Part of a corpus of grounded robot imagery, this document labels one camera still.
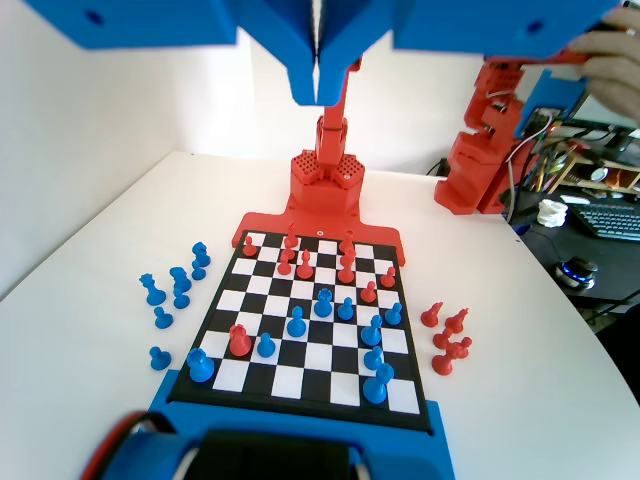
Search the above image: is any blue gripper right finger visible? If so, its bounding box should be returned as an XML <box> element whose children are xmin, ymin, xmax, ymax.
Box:
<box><xmin>318</xmin><ymin>0</ymin><xmax>624</xmax><ymax>107</ymax></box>

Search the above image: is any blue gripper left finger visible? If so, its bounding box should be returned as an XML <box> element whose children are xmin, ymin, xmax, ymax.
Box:
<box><xmin>22</xmin><ymin>0</ymin><xmax>319</xmax><ymax>107</ymax></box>

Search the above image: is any red leader arm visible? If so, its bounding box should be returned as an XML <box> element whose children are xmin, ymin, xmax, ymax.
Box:
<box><xmin>433</xmin><ymin>49</ymin><xmax>591</xmax><ymax>217</ymax></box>

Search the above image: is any blue chess rook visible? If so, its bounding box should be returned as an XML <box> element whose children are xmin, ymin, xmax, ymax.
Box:
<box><xmin>185</xmin><ymin>348</ymin><xmax>216</xmax><ymax>384</ymax></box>
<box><xmin>313</xmin><ymin>288</ymin><xmax>335</xmax><ymax>319</ymax></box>

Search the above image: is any blue chess queen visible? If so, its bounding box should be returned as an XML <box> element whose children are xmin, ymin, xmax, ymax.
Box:
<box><xmin>138</xmin><ymin>273</ymin><xmax>167</xmax><ymax>308</ymax></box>

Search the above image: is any red chess queen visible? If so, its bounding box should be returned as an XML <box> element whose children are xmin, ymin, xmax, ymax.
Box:
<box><xmin>431</xmin><ymin>348</ymin><xmax>456</xmax><ymax>377</ymax></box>

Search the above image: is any person's hand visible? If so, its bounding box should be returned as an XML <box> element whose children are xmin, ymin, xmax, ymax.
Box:
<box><xmin>569</xmin><ymin>7</ymin><xmax>640</xmax><ymax>126</ymax></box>

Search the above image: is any wooden desk organiser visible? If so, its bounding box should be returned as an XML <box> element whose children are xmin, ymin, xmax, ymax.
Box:
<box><xmin>547</xmin><ymin>149</ymin><xmax>640</xmax><ymax>194</ymax></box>

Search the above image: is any white crumpled object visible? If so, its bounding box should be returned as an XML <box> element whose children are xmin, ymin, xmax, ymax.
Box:
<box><xmin>537</xmin><ymin>198</ymin><xmax>570</xmax><ymax>230</ymax></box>

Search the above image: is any black computer monitor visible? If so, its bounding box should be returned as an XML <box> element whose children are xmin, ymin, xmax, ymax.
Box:
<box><xmin>569</xmin><ymin>84</ymin><xmax>640</xmax><ymax>152</ymax></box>

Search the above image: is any black white chessboard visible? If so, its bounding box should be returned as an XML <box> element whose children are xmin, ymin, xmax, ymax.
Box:
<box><xmin>167</xmin><ymin>228</ymin><xmax>435</xmax><ymax>435</ymax></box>

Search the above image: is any black keyboard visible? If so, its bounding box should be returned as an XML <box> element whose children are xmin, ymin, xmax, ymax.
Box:
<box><xmin>568</xmin><ymin>202</ymin><xmax>640</xmax><ymax>245</ymax></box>

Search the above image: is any black blue-lit knob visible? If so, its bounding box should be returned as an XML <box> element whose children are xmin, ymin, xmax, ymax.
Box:
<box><xmin>554</xmin><ymin>256</ymin><xmax>600</xmax><ymax>292</ymax></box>

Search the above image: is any black desk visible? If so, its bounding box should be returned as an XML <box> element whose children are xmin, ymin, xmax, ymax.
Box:
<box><xmin>509</xmin><ymin>192</ymin><xmax>640</xmax><ymax>351</ymax></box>

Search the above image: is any red arm base plate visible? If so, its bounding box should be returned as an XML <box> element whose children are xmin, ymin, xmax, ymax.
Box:
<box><xmin>230</xmin><ymin>209</ymin><xmax>404</xmax><ymax>267</ymax></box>

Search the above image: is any blue plastic bracket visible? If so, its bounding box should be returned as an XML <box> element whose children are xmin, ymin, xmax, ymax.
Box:
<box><xmin>514</xmin><ymin>69</ymin><xmax>589</xmax><ymax>139</ymax></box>

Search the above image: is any blue arm base plate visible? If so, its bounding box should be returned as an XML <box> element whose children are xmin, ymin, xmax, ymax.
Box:
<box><xmin>147</xmin><ymin>367</ymin><xmax>457</xmax><ymax>480</ymax></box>

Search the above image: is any red white servo wire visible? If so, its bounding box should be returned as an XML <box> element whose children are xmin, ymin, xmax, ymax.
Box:
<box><xmin>79</xmin><ymin>410</ymin><xmax>177</xmax><ymax>480</ymax></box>

